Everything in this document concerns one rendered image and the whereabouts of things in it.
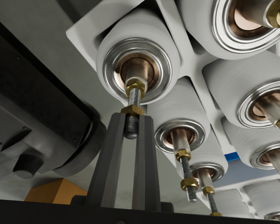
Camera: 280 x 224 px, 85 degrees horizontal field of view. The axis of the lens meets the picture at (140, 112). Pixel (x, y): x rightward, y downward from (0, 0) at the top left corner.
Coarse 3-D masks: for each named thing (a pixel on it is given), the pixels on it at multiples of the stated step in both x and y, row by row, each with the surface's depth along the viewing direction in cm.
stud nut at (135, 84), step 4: (132, 80) 14; (136, 80) 14; (128, 84) 14; (132, 84) 13; (136, 84) 13; (140, 84) 14; (144, 84) 14; (128, 88) 13; (132, 88) 14; (140, 88) 13; (144, 88) 14; (128, 92) 14; (144, 92) 14; (128, 96) 14; (140, 96) 14
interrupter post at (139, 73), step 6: (132, 66) 16; (138, 66) 16; (132, 72) 15; (138, 72) 15; (144, 72) 15; (126, 78) 15; (132, 78) 14; (138, 78) 14; (144, 78) 14; (126, 84) 14
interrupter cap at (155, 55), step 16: (112, 48) 15; (128, 48) 15; (144, 48) 15; (160, 48) 15; (112, 64) 16; (128, 64) 16; (144, 64) 16; (160, 64) 16; (112, 80) 17; (160, 80) 17; (144, 96) 18
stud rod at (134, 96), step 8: (136, 88) 13; (136, 96) 13; (128, 104) 12; (136, 104) 12; (128, 120) 10; (136, 120) 10; (128, 128) 10; (136, 128) 10; (128, 136) 10; (136, 136) 10
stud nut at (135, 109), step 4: (132, 104) 11; (124, 108) 11; (128, 108) 11; (132, 108) 10; (136, 108) 11; (140, 108) 11; (120, 112) 11; (124, 112) 10; (128, 112) 10; (132, 112) 10; (136, 112) 10; (140, 112) 11; (136, 116) 10
